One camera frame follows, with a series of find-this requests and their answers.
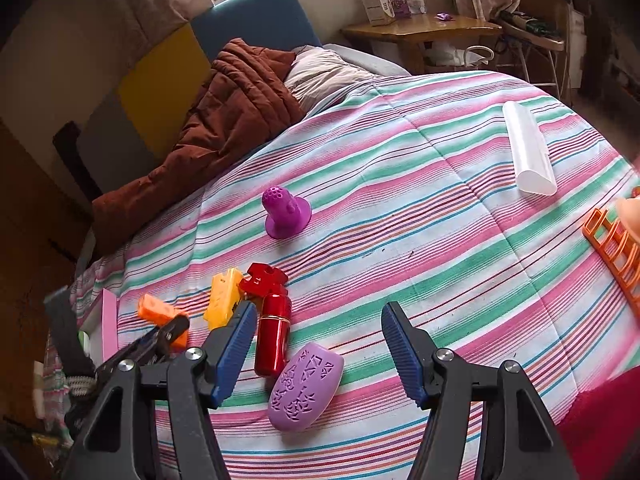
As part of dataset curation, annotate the white translucent tube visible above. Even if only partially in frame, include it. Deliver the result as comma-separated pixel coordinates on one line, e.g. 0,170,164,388
501,101,558,197

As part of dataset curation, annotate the purple oval perforated box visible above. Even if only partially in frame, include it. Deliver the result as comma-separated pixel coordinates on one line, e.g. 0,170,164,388
267,342,345,432

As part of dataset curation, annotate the brown quilt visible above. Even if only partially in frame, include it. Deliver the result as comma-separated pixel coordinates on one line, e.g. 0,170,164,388
91,37,306,256

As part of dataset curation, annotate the white cable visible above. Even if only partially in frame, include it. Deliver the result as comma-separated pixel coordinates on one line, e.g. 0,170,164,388
460,44,493,67

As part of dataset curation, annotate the peach-coloured round object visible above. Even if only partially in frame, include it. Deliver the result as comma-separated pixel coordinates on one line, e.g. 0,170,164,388
614,197,640,241

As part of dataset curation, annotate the wooden wardrobe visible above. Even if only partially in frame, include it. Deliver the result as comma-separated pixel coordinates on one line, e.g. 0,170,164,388
0,120,96,411

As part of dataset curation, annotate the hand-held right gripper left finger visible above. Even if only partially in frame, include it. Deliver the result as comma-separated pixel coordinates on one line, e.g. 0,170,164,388
60,301,257,480

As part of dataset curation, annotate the red toy cap piece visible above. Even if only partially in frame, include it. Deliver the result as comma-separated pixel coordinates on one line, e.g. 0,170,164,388
239,262,288,301

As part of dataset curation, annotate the wooden metal chair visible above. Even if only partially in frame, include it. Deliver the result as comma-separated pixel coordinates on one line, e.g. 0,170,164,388
492,0,573,101

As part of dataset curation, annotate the purple funnel-shaped toy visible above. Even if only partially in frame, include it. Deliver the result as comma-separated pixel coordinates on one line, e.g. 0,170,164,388
261,185,312,240

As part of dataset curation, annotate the person's red clothing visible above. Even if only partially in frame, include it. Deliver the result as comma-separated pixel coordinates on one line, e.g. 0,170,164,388
555,370,640,480

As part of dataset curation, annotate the striped pink green blanket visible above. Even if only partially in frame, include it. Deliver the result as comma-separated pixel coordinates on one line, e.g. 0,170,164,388
42,71,640,480

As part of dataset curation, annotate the white tray with pink rim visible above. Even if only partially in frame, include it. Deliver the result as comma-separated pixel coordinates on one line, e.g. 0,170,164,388
77,287,121,361

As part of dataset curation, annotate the wooden bedside table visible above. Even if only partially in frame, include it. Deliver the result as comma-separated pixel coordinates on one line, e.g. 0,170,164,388
341,14,503,76

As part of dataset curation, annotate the grey white pillow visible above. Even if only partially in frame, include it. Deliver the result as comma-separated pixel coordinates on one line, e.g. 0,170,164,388
284,45,411,111

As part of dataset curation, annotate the cluttered storage shelf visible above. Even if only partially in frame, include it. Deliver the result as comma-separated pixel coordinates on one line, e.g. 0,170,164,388
565,0,640,106

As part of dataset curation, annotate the grey yellow blue headboard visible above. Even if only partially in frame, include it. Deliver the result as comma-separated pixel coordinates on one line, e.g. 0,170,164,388
75,0,321,196

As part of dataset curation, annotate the white carton box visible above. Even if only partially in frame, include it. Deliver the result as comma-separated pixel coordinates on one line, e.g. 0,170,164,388
355,0,396,27

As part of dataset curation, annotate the orange toy block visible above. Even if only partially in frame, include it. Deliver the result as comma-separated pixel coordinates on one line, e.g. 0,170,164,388
137,294,187,348

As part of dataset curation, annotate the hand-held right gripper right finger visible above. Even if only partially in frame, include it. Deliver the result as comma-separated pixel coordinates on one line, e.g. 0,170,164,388
381,301,576,480

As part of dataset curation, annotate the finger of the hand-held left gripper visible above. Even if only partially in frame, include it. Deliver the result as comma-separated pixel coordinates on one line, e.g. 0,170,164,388
95,314,191,376

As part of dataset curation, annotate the orange plastic rack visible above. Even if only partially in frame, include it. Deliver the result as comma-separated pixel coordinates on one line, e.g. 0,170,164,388
581,207,640,306

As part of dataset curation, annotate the yellow toy block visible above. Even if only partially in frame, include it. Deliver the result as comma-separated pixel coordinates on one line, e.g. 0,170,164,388
202,267,245,331

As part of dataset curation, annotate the shiny red bottle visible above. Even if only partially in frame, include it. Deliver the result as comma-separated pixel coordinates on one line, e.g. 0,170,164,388
254,287,292,377

